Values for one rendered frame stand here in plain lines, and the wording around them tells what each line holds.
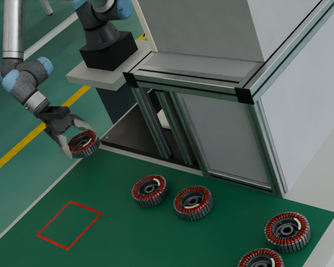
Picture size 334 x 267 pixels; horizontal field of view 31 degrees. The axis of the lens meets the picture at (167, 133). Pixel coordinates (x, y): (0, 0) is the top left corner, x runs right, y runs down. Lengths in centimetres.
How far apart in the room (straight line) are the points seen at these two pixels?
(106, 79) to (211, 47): 101
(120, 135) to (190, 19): 66
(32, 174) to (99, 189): 171
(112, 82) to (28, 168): 134
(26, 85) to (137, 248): 72
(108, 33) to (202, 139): 100
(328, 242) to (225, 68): 50
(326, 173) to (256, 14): 50
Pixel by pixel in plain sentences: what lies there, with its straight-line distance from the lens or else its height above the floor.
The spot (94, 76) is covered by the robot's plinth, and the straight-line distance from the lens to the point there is 260.
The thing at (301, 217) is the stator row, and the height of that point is 79.
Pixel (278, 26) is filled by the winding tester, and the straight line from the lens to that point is 155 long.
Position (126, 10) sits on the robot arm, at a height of 99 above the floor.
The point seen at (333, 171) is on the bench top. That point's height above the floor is 75.
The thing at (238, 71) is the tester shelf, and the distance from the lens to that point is 152.
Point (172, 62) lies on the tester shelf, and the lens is 166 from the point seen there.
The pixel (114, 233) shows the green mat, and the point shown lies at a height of 75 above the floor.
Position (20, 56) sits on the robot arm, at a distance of 223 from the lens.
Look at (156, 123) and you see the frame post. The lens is 184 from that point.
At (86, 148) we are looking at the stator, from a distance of 201.
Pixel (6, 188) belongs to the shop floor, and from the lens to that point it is 364.
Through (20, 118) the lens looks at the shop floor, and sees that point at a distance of 426.
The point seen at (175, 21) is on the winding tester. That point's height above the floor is 122.
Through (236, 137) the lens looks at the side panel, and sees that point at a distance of 160.
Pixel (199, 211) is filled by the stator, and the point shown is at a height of 78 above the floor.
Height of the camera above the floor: 189
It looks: 34 degrees down
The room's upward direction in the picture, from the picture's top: 23 degrees counter-clockwise
